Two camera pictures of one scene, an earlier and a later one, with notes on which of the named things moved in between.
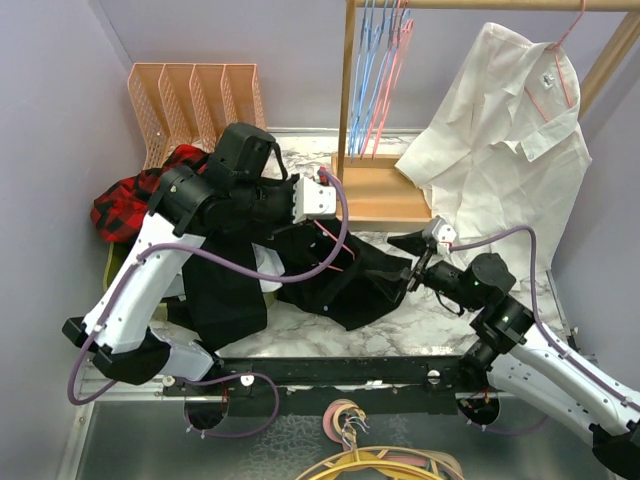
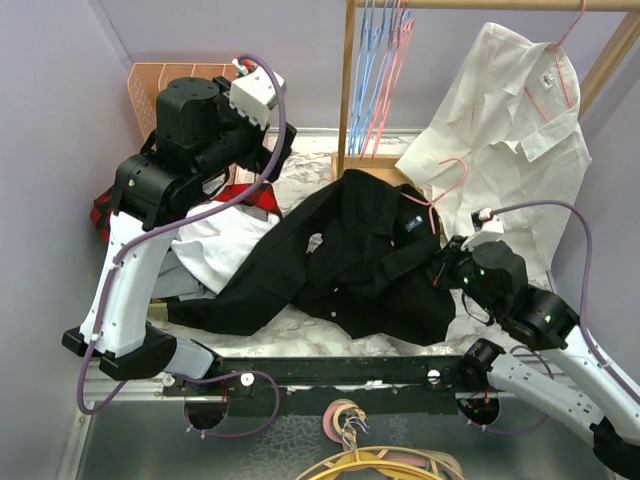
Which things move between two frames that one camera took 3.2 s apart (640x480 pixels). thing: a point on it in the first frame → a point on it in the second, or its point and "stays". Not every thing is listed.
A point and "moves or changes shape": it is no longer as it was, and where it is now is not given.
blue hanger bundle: (380, 24) stays
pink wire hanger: (336, 240) → (430, 204)
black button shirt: (326, 274) moves or changes shape
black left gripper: (288, 186) → (260, 156)
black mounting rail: (337, 385) stays
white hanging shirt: (504, 150) stays
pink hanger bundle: (374, 135) stays
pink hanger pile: (343, 417) stays
